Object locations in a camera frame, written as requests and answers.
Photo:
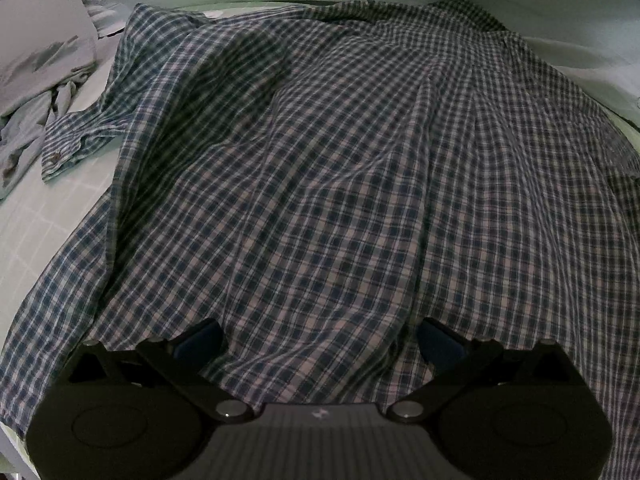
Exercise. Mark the white grey printed pillow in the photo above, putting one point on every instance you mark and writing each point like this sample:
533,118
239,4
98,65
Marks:
45,45

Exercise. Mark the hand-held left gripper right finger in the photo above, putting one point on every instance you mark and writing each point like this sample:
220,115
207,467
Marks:
436,344

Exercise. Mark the pale green checked bed sheet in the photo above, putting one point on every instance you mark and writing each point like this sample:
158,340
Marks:
47,230

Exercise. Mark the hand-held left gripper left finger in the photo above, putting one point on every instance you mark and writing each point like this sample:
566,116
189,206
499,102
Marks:
199,344

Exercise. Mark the blue white plaid shirt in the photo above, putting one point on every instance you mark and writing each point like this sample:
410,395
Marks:
320,170

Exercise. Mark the crumpled pale blue cloth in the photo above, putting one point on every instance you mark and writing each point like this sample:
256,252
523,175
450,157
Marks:
27,130

